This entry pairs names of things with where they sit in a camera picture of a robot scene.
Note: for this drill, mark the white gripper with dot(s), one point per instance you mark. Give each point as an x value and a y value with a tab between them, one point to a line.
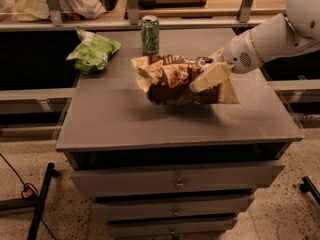
238	54

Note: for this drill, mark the right metal bracket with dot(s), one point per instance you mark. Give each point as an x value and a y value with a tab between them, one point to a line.
244	12

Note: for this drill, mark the green chip bag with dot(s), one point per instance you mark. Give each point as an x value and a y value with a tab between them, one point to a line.
93	52

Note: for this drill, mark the middle metal bracket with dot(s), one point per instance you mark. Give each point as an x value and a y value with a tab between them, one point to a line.
133	12

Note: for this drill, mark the black stand foot right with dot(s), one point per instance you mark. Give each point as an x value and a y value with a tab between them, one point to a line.
308	186

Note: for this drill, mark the white cloth on shelf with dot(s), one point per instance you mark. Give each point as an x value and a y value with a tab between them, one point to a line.
43	10

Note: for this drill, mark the grey drawer cabinet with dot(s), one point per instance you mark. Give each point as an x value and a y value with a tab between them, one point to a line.
111	124

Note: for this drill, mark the bottom grey drawer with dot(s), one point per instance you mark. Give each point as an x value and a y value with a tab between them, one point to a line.
171	227

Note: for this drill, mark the middle grey drawer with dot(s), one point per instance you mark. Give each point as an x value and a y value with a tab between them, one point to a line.
173	207

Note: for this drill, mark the green soda can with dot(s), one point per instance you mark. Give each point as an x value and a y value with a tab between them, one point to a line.
150	34

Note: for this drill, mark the brown chip bag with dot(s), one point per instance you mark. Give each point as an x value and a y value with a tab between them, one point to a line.
165	79

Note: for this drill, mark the metal bracket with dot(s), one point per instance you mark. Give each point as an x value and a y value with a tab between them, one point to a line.
133	12
244	12
55	12

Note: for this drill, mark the black floor stand left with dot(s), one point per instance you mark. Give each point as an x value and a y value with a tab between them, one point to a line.
31	198

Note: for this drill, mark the grey drawer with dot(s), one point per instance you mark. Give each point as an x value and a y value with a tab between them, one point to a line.
133	181
171	227
173	207

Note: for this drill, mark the left metal bracket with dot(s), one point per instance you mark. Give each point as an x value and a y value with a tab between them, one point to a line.
55	12

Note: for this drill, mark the top grey drawer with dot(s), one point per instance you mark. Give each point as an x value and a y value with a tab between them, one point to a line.
133	181

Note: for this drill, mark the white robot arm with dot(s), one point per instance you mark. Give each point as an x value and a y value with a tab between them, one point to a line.
295	33

